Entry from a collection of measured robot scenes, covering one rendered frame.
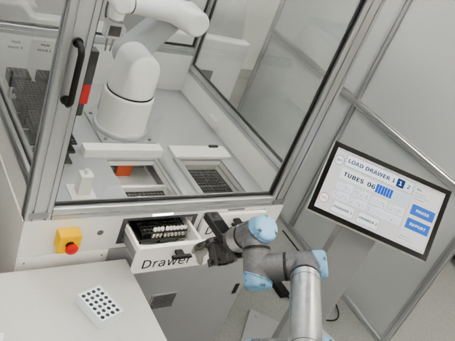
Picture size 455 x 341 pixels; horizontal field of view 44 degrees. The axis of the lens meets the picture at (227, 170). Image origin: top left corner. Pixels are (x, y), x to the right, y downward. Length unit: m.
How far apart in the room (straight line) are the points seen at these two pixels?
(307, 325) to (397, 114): 2.15
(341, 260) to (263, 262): 1.11
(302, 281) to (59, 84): 0.79
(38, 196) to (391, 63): 2.22
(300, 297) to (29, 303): 0.84
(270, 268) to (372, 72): 2.12
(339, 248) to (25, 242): 1.33
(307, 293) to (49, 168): 0.80
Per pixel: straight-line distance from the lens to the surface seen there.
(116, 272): 1.94
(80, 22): 1.45
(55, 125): 1.57
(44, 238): 1.83
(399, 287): 3.30
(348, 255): 2.51
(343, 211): 2.30
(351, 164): 2.34
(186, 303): 2.41
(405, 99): 3.23
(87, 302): 1.77
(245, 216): 2.14
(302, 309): 1.29
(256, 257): 1.46
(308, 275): 1.38
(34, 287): 1.83
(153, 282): 2.20
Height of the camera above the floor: 2.08
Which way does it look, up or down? 30 degrees down
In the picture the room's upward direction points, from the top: 23 degrees clockwise
